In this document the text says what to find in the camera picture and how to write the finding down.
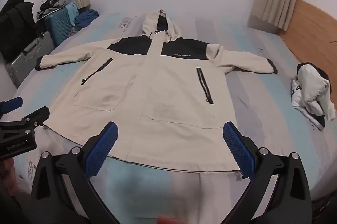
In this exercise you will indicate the cream and black hooded jacket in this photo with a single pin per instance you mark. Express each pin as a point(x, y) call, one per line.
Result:
point(158, 81)

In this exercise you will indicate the grey brown cloth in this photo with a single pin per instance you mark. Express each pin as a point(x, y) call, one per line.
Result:
point(73, 31)

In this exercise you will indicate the light blue cloth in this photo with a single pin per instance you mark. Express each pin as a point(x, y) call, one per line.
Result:
point(71, 12)

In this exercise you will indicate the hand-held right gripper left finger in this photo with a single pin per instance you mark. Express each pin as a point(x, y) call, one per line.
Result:
point(101, 150)

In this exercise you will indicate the person's left hand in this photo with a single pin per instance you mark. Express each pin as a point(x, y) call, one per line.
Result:
point(6, 171)

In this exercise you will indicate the black bag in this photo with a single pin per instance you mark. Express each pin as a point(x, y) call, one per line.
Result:
point(15, 23)

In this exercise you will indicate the dark blue clothes pile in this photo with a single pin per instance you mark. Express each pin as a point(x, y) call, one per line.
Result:
point(85, 18)

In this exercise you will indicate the striped bed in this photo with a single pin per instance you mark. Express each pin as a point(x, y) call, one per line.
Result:
point(263, 108)

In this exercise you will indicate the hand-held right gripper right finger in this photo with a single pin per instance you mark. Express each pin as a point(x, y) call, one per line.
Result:
point(239, 150)

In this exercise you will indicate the wooden headboard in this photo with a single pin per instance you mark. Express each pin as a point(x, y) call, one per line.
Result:
point(313, 29)

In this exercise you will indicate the grey clothes pile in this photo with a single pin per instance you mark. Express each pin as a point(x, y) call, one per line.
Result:
point(56, 4)

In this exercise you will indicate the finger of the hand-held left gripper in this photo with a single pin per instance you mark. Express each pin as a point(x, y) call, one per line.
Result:
point(36, 114)
point(10, 105)

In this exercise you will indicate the teal ribbed suitcase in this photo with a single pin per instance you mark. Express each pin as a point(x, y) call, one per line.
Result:
point(59, 26)

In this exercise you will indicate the crumpled white navy jacket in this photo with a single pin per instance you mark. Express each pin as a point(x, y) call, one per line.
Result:
point(310, 87)

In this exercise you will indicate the silver hard case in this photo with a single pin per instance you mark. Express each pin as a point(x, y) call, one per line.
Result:
point(29, 58)

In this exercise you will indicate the person's right hand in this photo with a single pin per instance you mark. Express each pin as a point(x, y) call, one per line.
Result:
point(168, 220)

